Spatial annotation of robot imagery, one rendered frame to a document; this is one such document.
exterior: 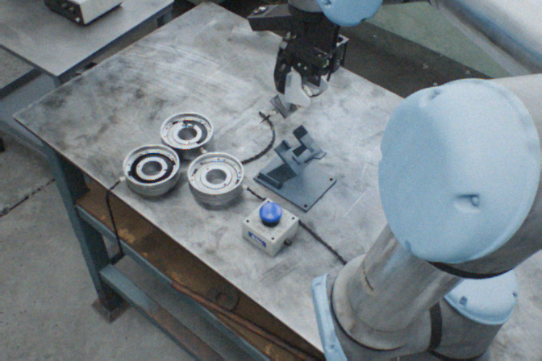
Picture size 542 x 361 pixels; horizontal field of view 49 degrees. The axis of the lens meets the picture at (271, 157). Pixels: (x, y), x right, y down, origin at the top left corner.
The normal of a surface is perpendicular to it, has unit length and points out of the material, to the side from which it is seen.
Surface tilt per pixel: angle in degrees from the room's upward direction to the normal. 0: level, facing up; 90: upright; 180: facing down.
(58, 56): 0
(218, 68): 0
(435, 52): 89
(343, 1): 91
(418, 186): 83
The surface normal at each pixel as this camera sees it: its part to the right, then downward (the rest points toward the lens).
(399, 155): -0.96, 0.07
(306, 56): -0.62, 0.56
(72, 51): 0.03, -0.68
